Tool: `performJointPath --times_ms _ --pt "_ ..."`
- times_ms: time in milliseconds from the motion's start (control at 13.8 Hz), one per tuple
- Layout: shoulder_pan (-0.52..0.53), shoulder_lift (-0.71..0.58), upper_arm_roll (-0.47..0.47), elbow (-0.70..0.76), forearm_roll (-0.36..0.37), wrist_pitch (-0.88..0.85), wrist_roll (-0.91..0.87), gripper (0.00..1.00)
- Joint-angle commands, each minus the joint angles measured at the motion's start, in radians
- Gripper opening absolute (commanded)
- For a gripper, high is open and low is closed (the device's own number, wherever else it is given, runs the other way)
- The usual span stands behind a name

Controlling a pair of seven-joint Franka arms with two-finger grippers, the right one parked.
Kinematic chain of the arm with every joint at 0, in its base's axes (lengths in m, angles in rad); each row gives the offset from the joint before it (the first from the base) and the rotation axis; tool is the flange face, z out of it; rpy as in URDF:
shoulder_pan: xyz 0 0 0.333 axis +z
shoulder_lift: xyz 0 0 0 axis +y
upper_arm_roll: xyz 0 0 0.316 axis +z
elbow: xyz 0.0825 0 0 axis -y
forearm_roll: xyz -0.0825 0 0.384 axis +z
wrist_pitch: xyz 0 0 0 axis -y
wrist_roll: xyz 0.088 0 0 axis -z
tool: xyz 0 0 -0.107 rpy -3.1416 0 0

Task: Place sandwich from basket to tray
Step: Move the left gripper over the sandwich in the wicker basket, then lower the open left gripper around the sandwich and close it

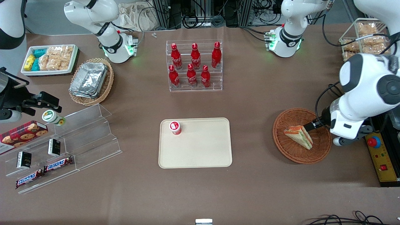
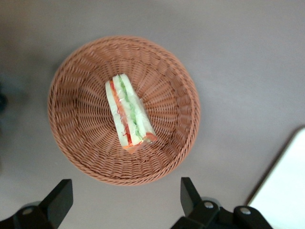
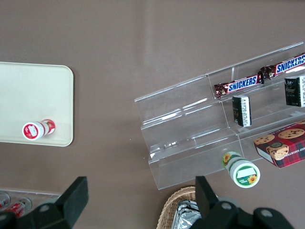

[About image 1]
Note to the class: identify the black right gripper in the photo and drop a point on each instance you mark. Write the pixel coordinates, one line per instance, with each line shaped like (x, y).
(12, 92)

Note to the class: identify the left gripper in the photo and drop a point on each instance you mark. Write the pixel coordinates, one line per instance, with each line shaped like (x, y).
(324, 119)

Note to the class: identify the triangular sandwich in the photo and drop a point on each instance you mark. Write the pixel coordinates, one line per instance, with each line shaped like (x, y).
(300, 137)

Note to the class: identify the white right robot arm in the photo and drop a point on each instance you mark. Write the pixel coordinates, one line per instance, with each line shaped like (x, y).
(109, 43)

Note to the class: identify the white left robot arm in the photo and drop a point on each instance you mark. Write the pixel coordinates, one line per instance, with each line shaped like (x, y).
(368, 84)

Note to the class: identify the brown round wicker basket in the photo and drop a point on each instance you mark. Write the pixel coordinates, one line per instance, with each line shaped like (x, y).
(290, 153)

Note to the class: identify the aluminium foil tray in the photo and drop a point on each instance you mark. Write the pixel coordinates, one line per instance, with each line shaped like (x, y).
(84, 95)

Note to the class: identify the white rectangular snack tray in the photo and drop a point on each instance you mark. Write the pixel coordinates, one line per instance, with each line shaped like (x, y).
(73, 64)

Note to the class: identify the light oval wicker basket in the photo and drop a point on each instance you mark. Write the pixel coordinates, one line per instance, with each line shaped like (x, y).
(106, 84)

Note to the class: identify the beige plastic tray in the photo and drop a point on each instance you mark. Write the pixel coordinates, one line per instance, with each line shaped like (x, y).
(200, 147)

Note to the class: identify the green sunflower yogurt cup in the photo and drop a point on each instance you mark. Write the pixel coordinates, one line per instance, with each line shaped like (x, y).
(52, 117)

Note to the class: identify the red plaid cookie box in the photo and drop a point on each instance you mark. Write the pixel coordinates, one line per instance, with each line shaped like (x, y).
(22, 135)

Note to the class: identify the teal snack packet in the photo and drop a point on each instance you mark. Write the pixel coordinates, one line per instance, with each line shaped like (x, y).
(36, 65)
(40, 52)

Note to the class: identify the clear rice cracker pack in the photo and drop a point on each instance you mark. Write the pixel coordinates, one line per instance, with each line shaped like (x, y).
(67, 51)
(64, 63)
(54, 62)
(44, 62)
(55, 50)

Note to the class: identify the yellow snack packet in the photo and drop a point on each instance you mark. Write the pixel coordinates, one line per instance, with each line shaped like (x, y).
(29, 62)

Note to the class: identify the small black snack box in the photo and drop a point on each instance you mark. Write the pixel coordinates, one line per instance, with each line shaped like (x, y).
(54, 147)
(23, 160)

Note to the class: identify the silver foil packets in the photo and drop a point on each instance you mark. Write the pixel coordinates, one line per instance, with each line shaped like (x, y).
(89, 78)

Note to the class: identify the clear acrylic stepped shelf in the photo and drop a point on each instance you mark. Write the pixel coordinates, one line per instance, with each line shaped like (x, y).
(90, 137)

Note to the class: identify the Snickers chocolate bar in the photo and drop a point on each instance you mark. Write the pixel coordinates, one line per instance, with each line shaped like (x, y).
(59, 163)
(28, 179)

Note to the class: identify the yellow emergency stop box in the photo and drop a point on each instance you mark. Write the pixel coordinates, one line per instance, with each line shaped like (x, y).
(382, 159)

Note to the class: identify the bagged brown snack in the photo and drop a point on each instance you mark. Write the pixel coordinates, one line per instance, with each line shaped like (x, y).
(350, 46)
(373, 43)
(368, 28)

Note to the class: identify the clear container of pastries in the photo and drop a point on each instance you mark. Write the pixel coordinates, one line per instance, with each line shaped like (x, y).
(348, 32)

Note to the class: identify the red cola bottle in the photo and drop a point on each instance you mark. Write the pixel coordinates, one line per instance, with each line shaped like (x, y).
(173, 77)
(176, 57)
(191, 76)
(216, 56)
(195, 57)
(205, 77)

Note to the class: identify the clear acrylic bottle rack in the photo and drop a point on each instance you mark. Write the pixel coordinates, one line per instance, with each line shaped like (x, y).
(195, 89)

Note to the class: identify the white cloth bag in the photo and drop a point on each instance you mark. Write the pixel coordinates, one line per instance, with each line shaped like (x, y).
(134, 15)

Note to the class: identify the red lidded yogurt cup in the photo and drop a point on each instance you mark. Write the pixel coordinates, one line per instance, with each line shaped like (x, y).
(175, 127)

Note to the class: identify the silver white clip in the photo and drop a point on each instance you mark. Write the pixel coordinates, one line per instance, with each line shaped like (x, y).
(203, 222)

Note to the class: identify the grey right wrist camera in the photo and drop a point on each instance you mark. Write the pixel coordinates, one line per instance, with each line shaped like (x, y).
(9, 116)

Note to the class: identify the aluminium frame post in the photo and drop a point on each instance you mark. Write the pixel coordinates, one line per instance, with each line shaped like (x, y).
(245, 11)
(161, 12)

